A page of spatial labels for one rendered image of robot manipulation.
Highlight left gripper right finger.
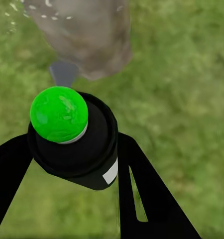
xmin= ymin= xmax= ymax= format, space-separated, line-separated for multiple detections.
xmin=117 ymin=132 xmax=201 ymax=239

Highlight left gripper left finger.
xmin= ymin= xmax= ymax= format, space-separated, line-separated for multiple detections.
xmin=0 ymin=134 xmax=33 ymax=225

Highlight pesticide atomizer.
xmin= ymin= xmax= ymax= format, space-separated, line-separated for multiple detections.
xmin=27 ymin=59 xmax=119 ymax=190

